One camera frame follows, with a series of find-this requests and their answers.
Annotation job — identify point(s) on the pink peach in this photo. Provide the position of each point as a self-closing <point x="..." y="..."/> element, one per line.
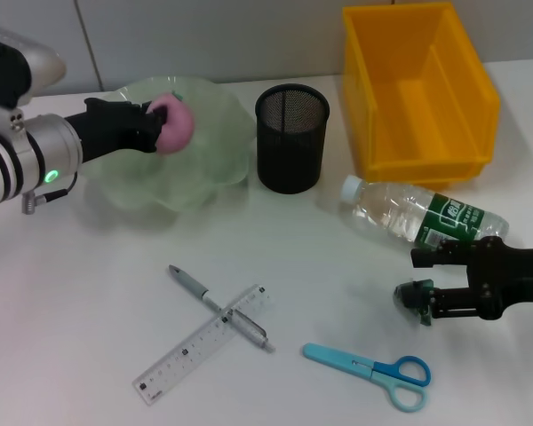
<point x="177" y="128"/>

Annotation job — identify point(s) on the grey pen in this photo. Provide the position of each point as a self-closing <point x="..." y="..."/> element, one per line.
<point x="195" y="288"/>

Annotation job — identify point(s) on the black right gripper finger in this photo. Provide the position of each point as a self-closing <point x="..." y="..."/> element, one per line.
<point x="453" y="302"/>
<point x="439" y="255"/>

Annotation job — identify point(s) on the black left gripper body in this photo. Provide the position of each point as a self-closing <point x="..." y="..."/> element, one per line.
<point x="106" y="128"/>

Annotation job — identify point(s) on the green wavy glass fruit plate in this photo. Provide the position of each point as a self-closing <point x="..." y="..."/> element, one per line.
<point x="222" y="133"/>

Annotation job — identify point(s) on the transparent plastic ruler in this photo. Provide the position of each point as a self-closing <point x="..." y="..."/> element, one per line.
<point x="182" y="355"/>

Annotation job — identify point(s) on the clear green-label water bottle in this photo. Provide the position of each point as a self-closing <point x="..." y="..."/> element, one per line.
<point x="391" y="208"/>

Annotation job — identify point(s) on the black mesh pen holder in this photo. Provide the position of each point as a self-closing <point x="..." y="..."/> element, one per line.
<point x="288" y="151"/>

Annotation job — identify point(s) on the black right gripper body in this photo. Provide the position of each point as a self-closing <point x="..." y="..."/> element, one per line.
<point x="515" y="275"/>

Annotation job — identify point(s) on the blue scissors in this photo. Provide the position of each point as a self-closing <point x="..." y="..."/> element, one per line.
<point x="333" y="355"/>

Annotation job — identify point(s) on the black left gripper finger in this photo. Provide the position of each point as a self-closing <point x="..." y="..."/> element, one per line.
<point x="155" y="115"/>
<point x="144" y="143"/>

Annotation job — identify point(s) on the yellow plastic bin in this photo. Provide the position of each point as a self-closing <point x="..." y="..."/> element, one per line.
<point x="426" y="111"/>

